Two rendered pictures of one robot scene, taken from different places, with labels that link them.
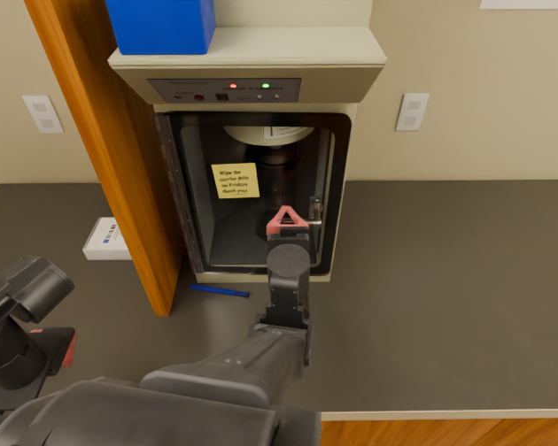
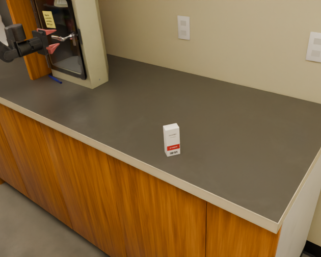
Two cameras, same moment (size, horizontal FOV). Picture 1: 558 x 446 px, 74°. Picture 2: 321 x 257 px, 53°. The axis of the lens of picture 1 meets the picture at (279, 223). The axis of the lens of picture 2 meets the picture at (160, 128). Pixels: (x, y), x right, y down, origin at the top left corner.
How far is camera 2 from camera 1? 1.35 m
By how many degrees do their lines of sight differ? 33
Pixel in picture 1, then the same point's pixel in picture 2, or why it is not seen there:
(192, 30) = not seen: outside the picture
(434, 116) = (196, 32)
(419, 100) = (185, 20)
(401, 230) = (149, 85)
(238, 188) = (50, 22)
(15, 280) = not seen: outside the picture
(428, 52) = not seen: outside the picture
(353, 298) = (91, 95)
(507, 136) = (241, 53)
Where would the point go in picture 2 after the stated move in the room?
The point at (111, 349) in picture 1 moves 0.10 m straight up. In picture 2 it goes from (9, 81) to (3, 63)
